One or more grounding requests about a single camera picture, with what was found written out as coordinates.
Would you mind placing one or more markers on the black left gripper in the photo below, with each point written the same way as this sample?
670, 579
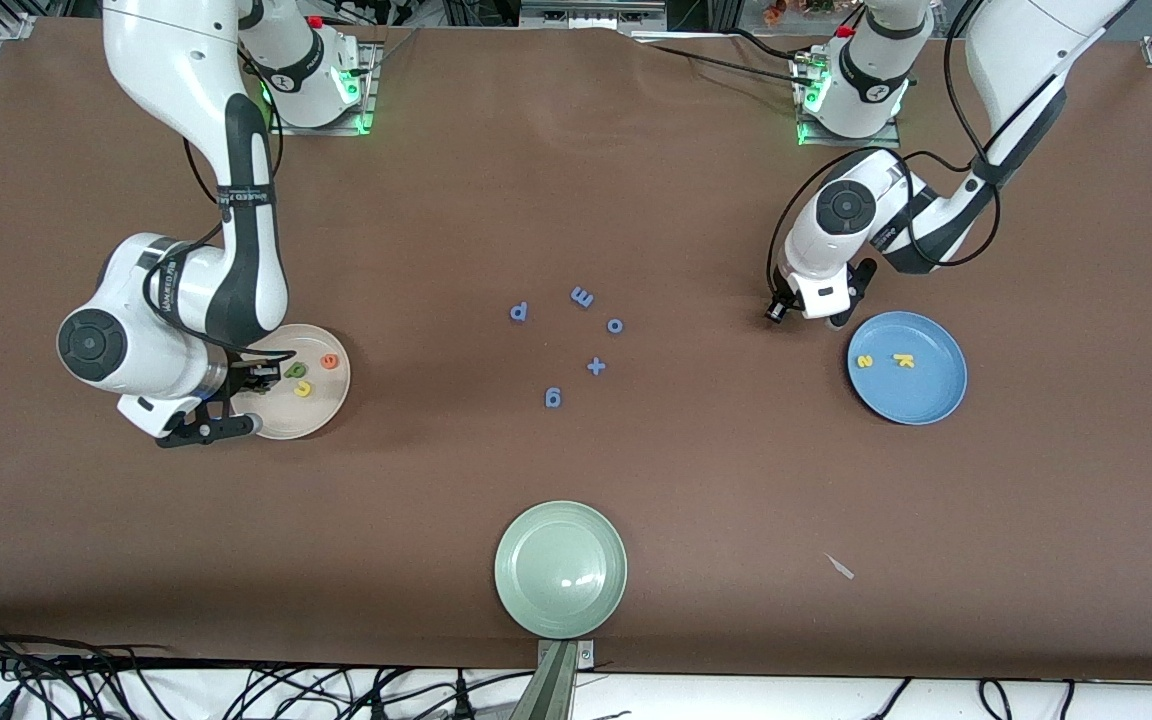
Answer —
783, 289

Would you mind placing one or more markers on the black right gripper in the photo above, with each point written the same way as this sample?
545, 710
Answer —
247, 377

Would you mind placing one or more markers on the green letter p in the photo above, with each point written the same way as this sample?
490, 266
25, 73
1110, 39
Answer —
295, 371

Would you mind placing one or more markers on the yellow letter c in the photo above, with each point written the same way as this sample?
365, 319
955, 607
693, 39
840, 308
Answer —
299, 391

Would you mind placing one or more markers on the yellow letter k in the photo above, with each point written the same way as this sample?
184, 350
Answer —
903, 360

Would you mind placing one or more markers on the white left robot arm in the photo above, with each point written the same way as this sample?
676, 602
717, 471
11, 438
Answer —
816, 250

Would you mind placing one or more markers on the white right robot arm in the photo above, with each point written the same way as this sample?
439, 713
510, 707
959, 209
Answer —
176, 60

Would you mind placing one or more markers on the beige round plate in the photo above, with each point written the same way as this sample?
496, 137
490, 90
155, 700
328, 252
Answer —
321, 410

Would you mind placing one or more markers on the blue round plate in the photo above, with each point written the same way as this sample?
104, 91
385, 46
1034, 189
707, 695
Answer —
921, 390

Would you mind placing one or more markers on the brown table cover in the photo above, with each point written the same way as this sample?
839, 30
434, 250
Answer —
636, 200

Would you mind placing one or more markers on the blue plus sign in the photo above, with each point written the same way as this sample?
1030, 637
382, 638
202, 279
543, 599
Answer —
596, 366

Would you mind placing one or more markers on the blue letter m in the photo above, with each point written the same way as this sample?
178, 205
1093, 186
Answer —
582, 297

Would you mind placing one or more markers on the blue letter p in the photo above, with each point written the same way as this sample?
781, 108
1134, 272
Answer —
519, 312

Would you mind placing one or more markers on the small grey paper scrap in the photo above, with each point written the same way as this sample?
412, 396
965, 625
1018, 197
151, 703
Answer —
840, 566

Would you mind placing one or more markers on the green round plate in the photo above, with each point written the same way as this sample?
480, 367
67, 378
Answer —
561, 569

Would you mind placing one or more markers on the grey equipment box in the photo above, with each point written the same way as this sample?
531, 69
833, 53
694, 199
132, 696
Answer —
591, 15

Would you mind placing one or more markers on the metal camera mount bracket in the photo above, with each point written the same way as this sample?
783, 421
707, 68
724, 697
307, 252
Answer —
556, 690

